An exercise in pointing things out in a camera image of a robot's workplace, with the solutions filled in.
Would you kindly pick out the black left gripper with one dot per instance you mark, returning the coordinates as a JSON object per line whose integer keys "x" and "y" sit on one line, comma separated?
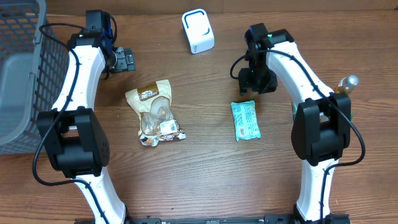
{"x": 127, "y": 60}

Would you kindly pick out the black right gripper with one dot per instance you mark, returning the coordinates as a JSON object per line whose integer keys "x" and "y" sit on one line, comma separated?
{"x": 246, "y": 84}

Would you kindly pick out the light blue wipes pack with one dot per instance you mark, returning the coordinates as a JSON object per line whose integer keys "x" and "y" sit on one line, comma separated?
{"x": 245, "y": 120}

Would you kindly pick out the teal tissue pack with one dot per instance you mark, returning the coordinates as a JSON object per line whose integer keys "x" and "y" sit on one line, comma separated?
{"x": 293, "y": 110}

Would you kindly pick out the brown snack packet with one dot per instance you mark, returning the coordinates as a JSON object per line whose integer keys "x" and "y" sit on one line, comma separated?
{"x": 152, "y": 104}

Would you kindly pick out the yellow bottle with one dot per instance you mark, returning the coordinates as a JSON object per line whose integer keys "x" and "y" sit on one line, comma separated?
{"x": 347, "y": 84}

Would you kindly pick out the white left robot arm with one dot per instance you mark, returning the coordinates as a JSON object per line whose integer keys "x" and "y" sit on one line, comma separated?
{"x": 72, "y": 136}

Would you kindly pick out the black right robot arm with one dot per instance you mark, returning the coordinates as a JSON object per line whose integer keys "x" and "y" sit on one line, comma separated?
{"x": 322, "y": 118}

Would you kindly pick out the white barcode scanner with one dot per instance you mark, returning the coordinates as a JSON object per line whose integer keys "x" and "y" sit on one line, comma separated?
{"x": 197, "y": 27}

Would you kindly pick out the dark grey plastic basket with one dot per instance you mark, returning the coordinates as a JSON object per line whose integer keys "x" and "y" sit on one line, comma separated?
{"x": 33, "y": 69}

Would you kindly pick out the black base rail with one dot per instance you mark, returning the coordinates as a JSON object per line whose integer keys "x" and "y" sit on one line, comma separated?
{"x": 217, "y": 221}

